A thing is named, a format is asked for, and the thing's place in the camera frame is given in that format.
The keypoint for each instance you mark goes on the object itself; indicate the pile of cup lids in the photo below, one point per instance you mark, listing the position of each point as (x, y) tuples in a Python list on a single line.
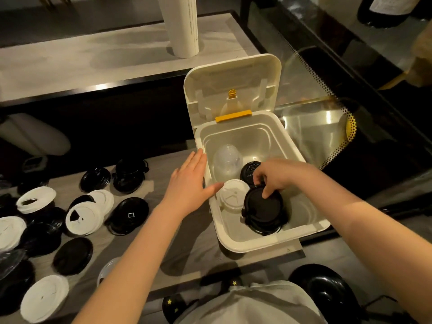
[(84, 217)]

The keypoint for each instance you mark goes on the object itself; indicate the person's white shirt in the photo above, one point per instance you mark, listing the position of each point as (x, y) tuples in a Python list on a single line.
[(253, 303)]

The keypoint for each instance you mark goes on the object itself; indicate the black round base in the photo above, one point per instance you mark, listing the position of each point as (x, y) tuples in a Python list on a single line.
[(324, 290)]

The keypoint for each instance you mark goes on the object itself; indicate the person's left hand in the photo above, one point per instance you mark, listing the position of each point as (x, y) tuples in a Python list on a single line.
[(187, 188)]

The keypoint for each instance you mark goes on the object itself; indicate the tall stack of black lids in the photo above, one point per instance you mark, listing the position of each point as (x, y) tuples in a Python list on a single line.
[(249, 172)]

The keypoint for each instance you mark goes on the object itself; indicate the black cup lid with plug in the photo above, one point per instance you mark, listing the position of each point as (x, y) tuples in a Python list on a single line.
[(263, 212)]

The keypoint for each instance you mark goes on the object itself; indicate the person's left forearm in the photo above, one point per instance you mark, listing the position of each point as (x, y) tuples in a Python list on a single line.
[(131, 269)]

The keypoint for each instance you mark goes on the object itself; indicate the tall white paper cup stack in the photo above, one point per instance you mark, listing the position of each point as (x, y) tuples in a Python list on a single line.
[(180, 26)]

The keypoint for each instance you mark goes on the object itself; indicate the yellow fruit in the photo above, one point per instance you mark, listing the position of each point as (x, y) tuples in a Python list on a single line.
[(350, 128)]

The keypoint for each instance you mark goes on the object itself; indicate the person's right hand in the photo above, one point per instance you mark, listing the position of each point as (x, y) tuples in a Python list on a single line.
[(287, 175)]

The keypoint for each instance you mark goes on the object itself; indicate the grey bar counter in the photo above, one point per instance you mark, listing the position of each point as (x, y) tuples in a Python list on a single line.
[(101, 60)]

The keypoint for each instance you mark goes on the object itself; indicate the white plastic storage bin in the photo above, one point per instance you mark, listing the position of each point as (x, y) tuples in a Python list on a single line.
[(233, 74)]

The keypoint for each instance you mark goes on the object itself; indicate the person's right forearm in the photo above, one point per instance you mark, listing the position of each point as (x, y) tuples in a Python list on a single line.
[(378, 239)]

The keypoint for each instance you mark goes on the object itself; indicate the black star slipper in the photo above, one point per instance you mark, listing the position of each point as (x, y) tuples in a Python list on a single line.
[(173, 308), (231, 285)]

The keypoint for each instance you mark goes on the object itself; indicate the dark wine bottle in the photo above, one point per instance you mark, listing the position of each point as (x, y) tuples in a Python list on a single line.
[(388, 10)]

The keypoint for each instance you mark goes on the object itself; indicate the small digital timer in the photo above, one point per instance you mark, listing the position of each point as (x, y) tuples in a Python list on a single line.
[(34, 164)]

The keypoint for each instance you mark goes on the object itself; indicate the white cup lid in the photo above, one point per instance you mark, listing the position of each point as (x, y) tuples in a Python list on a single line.
[(233, 193)]

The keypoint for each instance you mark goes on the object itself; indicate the stack of clear lids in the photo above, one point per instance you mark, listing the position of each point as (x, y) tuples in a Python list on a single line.
[(227, 161)]

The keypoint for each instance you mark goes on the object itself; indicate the grey wooden table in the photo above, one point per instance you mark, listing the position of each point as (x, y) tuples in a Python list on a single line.
[(195, 239)]

